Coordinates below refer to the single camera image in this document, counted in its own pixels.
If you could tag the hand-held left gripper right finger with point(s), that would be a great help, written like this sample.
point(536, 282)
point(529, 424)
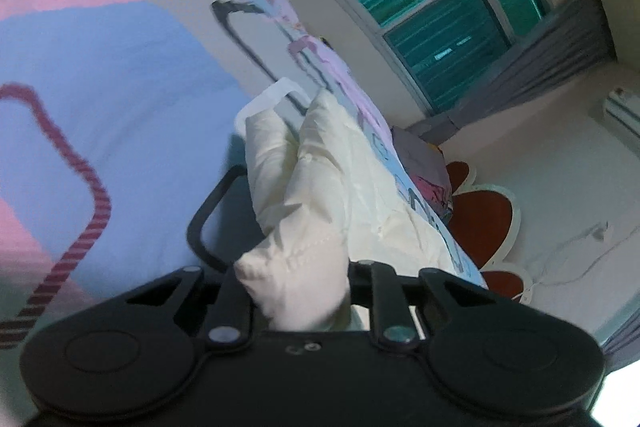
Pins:
point(382, 292)

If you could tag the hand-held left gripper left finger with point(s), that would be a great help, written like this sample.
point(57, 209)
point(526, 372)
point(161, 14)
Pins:
point(232, 302)

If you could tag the cream white padded jacket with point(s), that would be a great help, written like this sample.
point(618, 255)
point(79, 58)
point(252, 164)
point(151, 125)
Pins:
point(320, 187)

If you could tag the pink patterned cloth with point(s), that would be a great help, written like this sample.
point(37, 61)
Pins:
point(435, 197)

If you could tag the red and white headboard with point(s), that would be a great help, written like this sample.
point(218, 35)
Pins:
point(480, 217)

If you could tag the pink pillow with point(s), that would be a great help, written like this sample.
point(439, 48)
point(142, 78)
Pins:
point(345, 77)

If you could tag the bed with patterned sheet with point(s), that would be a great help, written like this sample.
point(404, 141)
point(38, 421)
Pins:
point(125, 82)

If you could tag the grey curtain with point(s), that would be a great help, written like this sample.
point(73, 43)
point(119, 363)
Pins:
point(540, 52)

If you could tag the white air conditioner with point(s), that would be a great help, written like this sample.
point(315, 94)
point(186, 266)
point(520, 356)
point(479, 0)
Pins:
point(624, 107)

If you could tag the white wall charger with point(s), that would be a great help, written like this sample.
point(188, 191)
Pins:
point(600, 231)

